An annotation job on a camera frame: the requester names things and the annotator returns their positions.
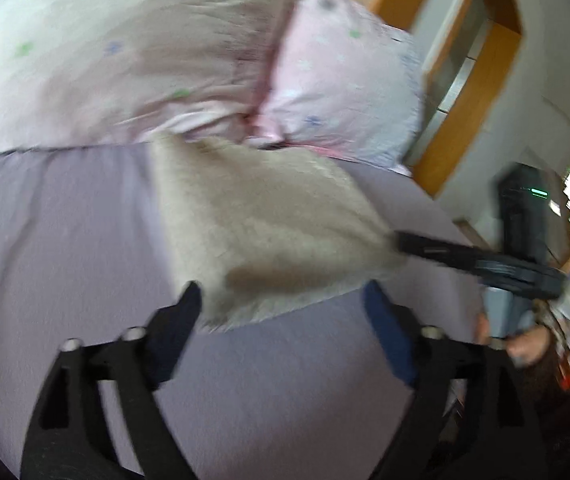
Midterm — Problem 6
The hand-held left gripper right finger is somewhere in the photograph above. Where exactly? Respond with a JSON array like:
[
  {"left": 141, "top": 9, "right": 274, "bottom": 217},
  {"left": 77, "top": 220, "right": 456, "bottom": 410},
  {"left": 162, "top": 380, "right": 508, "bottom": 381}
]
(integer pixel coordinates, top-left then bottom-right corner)
[{"left": 362, "top": 280, "right": 548, "bottom": 480}]

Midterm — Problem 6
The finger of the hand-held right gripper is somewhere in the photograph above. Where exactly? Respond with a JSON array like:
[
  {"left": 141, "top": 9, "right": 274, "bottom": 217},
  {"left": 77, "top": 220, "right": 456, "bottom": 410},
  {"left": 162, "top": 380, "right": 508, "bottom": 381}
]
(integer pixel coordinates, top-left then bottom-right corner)
[{"left": 396, "top": 231, "right": 488, "bottom": 273}]

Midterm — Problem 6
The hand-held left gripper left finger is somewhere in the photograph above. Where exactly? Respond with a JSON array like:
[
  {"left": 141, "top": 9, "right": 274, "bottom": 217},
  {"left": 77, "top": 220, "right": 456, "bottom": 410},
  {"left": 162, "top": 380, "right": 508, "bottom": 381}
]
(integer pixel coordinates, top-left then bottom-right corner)
[{"left": 21, "top": 280, "right": 203, "bottom": 480}]

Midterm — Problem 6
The beige fuzzy small cloth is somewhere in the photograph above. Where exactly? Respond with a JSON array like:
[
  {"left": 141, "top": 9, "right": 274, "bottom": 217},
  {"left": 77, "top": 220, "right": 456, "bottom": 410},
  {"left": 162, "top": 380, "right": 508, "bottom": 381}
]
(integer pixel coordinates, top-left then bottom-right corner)
[{"left": 149, "top": 132, "right": 408, "bottom": 335}]

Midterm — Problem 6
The person's right hand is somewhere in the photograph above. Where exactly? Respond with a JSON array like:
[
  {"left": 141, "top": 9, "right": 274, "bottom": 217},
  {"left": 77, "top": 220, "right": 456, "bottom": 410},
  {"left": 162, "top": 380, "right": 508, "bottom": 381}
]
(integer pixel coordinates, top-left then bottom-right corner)
[{"left": 476, "top": 312, "right": 553, "bottom": 367}]

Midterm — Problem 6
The lilac bed sheet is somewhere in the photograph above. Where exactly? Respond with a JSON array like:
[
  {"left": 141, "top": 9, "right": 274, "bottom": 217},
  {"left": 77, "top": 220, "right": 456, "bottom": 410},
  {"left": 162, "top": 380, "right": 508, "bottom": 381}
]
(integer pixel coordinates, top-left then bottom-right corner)
[{"left": 0, "top": 142, "right": 488, "bottom": 480}]

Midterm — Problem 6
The pink floral pillow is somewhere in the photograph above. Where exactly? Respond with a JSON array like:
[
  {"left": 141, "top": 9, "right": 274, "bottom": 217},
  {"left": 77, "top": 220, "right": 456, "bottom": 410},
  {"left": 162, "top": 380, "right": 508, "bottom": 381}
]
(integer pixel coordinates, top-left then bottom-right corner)
[{"left": 247, "top": 0, "right": 428, "bottom": 177}]

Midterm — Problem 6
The pink floral quilt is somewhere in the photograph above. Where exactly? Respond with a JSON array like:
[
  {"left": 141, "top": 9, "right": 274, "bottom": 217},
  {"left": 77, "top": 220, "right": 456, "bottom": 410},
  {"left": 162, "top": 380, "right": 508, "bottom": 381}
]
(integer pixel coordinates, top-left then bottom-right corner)
[{"left": 0, "top": 0, "right": 296, "bottom": 158}]

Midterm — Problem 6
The wooden door frame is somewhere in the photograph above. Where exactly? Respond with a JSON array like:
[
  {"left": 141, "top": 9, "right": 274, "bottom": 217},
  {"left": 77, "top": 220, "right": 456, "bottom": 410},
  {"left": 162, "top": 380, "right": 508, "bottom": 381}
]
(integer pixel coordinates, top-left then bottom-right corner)
[{"left": 367, "top": 0, "right": 523, "bottom": 197}]

